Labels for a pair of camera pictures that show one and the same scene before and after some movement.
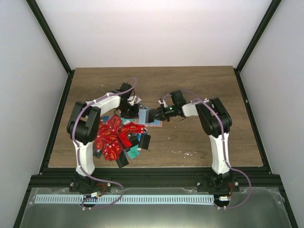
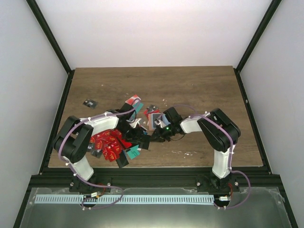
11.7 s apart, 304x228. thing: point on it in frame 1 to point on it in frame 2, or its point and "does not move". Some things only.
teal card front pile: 133,152 does not move
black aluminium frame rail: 155,177 does not move
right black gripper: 161,112 to 160,137
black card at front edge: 122,161 does not move
